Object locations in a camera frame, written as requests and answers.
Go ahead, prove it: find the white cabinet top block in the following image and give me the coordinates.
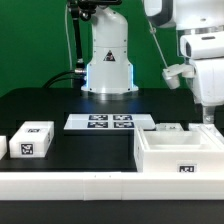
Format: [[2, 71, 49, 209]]
[[9, 121, 54, 158]]

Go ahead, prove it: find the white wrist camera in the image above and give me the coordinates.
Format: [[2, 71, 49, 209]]
[[162, 64, 194, 89]]

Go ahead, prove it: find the white block at left edge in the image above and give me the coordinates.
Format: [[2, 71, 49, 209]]
[[0, 136, 7, 160]]

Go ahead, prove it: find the white L-shaped boundary rail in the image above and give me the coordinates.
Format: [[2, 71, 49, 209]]
[[0, 123, 224, 202]]

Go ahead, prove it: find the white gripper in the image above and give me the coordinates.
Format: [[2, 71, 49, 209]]
[[189, 58, 224, 124]]

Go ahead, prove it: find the black cable bundle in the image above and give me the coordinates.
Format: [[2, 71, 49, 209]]
[[42, 69, 88, 89]]

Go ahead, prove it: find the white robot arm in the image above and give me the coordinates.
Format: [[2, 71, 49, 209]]
[[82, 0, 224, 123]]

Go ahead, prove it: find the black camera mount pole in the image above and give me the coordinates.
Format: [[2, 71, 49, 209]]
[[67, 0, 122, 75]]

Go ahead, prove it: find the white flat marker base plate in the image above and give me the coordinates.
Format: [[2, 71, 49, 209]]
[[64, 114, 155, 130]]

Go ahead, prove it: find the white cabinet body box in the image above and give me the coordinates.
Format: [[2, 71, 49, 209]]
[[134, 124, 224, 173]]

